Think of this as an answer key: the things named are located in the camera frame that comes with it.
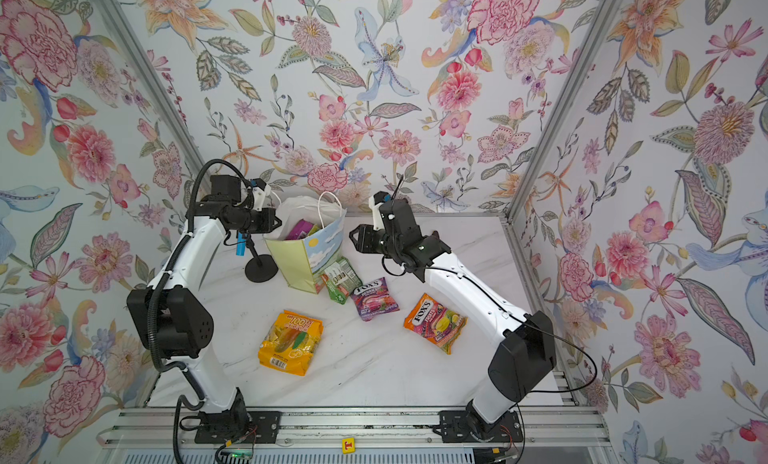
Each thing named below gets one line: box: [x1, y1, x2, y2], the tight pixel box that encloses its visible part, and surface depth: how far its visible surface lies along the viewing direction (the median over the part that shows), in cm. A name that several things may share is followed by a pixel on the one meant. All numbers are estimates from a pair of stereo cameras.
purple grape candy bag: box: [286, 219, 314, 240], surface depth 100 cm
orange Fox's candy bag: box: [404, 293, 468, 355], surface depth 91 cm
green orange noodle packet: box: [321, 256, 363, 305], surface depth 97 cm
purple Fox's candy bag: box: [350, 277, 400, 322], surface depth 95 cm
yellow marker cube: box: [341, 437, 357, 454], surface depth 72 cm
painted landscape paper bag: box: [263, 191, 347, 294], surface depth 91 cm
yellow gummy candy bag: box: [258, 310, 324, 376], surface depth 84 cm
